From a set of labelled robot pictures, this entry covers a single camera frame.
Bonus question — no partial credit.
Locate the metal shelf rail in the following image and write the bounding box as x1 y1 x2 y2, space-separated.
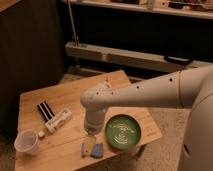
65 42 210 72

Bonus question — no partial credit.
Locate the blue sponge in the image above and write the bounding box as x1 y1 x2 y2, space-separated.
81 143 104 158

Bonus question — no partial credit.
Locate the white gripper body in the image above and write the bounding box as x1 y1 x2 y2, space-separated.
84 109 107 135

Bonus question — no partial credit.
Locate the translucent white cup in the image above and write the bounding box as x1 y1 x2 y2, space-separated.
14 129 40 155

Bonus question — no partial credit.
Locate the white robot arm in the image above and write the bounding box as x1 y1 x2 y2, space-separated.
80 65 213 171

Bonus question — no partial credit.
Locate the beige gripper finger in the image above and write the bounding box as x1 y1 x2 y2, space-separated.
83 135 96 156

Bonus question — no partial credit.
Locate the wooden table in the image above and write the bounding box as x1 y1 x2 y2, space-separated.
14 69 164 171

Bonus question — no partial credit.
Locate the white small bottle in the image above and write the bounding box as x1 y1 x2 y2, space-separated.
40 108 72 134

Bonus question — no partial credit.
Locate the green ceramic bowl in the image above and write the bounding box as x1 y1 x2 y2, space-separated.
105 114 142 150

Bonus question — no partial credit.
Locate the black handle on rail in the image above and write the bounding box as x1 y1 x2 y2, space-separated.
164 56 193 65

